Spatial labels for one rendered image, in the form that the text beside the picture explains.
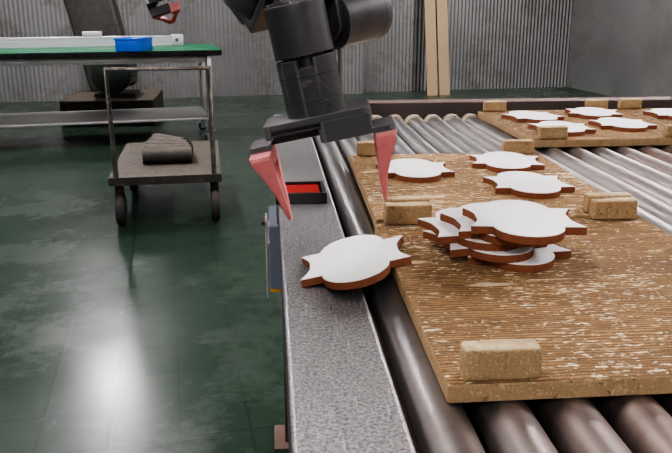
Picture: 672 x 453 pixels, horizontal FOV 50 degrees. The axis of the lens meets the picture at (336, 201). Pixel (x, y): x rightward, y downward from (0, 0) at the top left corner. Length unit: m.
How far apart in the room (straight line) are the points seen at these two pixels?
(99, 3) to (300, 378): 7.77
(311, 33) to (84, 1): 7.66
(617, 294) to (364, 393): 0.29
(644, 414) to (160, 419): 1.88
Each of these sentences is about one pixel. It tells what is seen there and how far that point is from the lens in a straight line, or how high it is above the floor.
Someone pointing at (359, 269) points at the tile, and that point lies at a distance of 0.76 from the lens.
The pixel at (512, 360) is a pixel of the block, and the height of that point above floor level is 0.95.
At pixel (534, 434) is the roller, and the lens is 0.54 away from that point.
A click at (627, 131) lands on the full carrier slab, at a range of 1.69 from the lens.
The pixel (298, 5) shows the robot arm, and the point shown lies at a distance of 0.67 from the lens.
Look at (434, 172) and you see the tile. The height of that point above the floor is 0.95.
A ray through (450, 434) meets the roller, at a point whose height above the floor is 0.92.
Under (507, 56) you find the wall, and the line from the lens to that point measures 10.77.
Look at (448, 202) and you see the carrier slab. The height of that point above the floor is 0.94.
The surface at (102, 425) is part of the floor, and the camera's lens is 2.35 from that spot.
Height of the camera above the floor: 1.21
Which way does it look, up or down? 15 degrees down
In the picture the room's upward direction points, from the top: straight up
